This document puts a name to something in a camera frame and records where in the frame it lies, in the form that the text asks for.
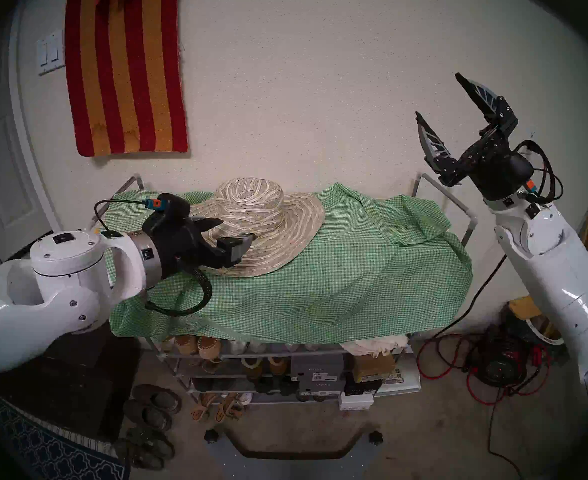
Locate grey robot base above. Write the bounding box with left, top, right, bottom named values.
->
left=205, top=424, right=384, bottom=480

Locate white light switch plate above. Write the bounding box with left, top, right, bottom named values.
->
left=36, top=30, right=66, bottom=76

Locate olive strap sandal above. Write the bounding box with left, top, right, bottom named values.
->
left=115, top=439, right=164, bottom=472
left=126, top=426, right=175, bottom=460

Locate black red power cord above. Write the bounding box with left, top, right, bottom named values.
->
left=426, top=139, right=564, bottom=342

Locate red yellow striped wall flag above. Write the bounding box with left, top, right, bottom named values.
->
left=65, top=0, right=189, bottom=158

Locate thin black floor cable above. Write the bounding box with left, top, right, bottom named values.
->
left=486, top=403, right=523, bottom=480

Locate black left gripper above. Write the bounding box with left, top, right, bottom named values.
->
left=143, top=194, right=257, bottom=280

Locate large grey shoe box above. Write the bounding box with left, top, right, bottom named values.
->
left=290, top=354, right=344, bottom=381

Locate grey labelled shoe box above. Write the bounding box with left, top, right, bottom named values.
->
left=299, top=376, right=347, bottom=397

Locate small white box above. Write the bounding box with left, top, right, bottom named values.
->
left=339, top=391, right=374, bottom=411

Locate white panelled door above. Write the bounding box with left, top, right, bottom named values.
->
left=0, top=49, right=59, bottom=265

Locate striped straw sun hat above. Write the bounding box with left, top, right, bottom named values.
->
left=189, top=177, right=326, bottom=278

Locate flat white box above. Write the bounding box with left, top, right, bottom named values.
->
left=381, top=354, right=422, bottom=396

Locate brown cardboard box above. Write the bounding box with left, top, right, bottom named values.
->
left=351, top=353, right=397, bottom=383

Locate red loose floor cable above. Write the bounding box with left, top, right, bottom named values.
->
left=416, top=334, right=552, bottom=406

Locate thick black left gripper cable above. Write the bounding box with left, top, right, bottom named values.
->
left=144, top=266, right=213, bottom=317

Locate cream fabric bag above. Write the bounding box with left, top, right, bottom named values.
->
left=340, top=334, right=409, bottom=357

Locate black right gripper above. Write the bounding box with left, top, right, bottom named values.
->
left=415, top=72, right=535, bottom=201

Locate grey metal shoe rack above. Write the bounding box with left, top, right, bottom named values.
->
left=88, top=171, right=478, bottom=405

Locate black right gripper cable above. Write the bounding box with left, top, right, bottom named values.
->
left=516, top=139, right=564, bottom=205

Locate blue patterned rug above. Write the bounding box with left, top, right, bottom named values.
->
left=0, top=389, right=132, bottom=480

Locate thin cable with orange plug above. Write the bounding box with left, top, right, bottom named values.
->
left=94, top=198, right=163, bottom=235

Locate black shoe box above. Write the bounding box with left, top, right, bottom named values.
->
left=344, top=376, right=384, bottom=396

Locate green checked cloth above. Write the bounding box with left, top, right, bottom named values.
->
left=99, top=183, right=473, bottom=346

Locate dark brown slipper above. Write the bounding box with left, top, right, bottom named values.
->
left=133, top=384, right=182, bottom=415
left=123, top=399, right=173, bottom=432

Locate black red cable reel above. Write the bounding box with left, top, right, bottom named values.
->
left=466, top=324, right=537, bottom=389

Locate tan strappy sandal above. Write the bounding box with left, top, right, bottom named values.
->
left=215, top=393, right=247, bottom=424
left=190, top=393, right=218, bottom=424

